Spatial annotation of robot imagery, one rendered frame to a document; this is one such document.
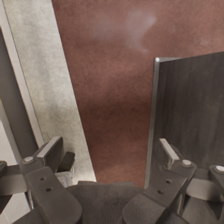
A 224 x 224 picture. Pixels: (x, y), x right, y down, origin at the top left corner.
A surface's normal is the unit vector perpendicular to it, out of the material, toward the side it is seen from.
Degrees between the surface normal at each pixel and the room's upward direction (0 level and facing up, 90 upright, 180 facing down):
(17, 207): 90
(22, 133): 0
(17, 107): 0
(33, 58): 0
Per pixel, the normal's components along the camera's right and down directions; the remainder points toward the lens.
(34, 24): -0.01, 0.25
